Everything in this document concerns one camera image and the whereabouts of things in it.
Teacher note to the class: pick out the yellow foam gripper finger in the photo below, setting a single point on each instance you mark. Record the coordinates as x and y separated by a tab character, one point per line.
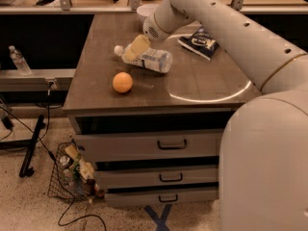
138	46

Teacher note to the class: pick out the clear plastic water bottle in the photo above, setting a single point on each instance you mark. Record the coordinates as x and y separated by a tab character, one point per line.
152	59

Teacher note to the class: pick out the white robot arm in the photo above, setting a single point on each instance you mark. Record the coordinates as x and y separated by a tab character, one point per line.
263	161

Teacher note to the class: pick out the small water bottle on ledge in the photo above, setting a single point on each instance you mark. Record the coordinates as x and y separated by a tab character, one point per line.
19	61

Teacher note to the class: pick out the white ceramic bowl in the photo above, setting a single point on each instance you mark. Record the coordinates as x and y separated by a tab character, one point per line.
144	11

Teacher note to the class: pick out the orange ball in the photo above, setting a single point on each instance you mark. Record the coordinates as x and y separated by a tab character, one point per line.
122	82

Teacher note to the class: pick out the blue chip bag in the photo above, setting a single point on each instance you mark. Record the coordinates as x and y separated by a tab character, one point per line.
201	43

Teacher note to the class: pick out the grey drawer cabinet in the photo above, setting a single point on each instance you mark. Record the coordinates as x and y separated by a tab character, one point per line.
196	94

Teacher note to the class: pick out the black table leg left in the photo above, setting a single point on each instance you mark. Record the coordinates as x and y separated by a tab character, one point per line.
30	145

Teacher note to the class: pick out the top drawer with handle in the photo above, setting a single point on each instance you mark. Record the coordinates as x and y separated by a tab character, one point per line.
149	146

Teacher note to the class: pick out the drawer with handle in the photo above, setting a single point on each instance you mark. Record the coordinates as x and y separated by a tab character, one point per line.
153	177
161	197
149	146

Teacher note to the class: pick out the middle drawer with handle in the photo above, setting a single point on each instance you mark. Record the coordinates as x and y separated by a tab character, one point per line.
153	177

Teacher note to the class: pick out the black wire basket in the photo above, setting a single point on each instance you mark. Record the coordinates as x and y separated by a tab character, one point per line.
66	183

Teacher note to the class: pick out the bottom drawer with handle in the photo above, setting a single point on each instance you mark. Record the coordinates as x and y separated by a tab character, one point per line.
161	197

